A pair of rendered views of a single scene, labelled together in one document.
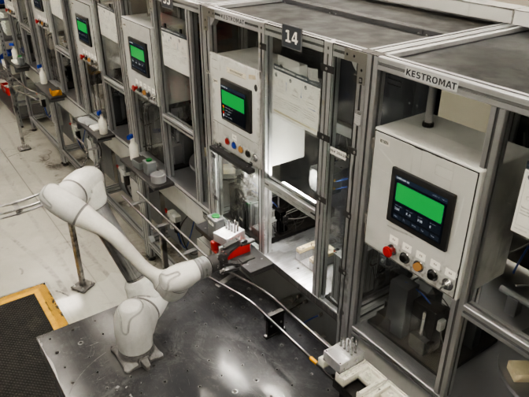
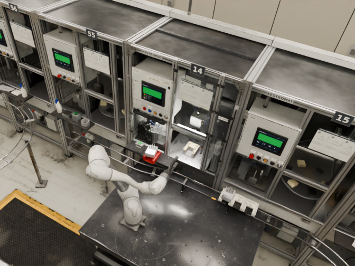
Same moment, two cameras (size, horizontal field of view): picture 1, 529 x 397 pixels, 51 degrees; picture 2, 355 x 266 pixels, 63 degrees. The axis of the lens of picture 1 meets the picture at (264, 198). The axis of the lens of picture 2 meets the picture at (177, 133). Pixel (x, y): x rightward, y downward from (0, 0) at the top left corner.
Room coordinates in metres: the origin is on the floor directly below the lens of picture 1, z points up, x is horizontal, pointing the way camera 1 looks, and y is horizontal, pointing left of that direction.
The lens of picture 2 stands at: (0.45, 1.09, 3.18)
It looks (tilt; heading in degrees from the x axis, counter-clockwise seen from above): 42 degrees down; 328
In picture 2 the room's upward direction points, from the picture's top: 7 degrees clockwise
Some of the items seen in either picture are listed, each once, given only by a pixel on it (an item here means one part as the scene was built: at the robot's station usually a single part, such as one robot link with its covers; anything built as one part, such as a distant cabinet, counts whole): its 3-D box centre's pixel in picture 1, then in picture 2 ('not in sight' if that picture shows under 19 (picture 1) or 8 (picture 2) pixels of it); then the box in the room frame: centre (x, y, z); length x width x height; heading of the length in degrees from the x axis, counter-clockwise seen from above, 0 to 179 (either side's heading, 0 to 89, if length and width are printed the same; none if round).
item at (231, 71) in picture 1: (254, 105); (157, 89); (2.55, 0.05, 1.60); 0.42 x 0.29 x 0.46; 35
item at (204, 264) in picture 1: (201, 267); (164, 177); (1.90, 0.26, 1.12); 0.09 x 0.06 x 0.09; 35
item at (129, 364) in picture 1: (138, 351); (134, 219); (1.85, 0.56, 0.71); 0.22 x 0.18 x 0.06; 35
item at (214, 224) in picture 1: (217, 225); (140, 146); (2.48, 0.24, 0.97); 0.08 x 0.08 x 0.12; 35
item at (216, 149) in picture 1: (231, 156); (149, 116); (2.47, 0.16, 1.37); 0.36 x 0.04 x 0.04; 35
